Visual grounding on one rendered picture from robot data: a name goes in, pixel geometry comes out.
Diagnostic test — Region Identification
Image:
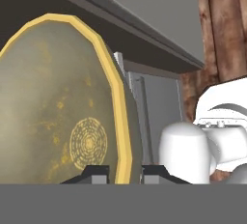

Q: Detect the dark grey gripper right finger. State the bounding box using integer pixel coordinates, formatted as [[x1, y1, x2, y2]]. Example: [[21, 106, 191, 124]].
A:
[[142, 165, 192, 185]]

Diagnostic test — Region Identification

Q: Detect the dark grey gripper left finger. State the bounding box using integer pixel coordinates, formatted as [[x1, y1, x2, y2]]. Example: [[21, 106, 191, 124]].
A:
[[60, 165, 111, 185]]

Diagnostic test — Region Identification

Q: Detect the grey cabinet door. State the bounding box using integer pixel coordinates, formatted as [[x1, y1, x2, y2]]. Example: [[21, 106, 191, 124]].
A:
[[113, 51, 185, 166]]

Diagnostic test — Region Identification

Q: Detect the olive bowl with yellow rim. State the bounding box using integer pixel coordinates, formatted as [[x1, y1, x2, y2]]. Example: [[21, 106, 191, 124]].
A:
[[0, 13, 144, 185]]

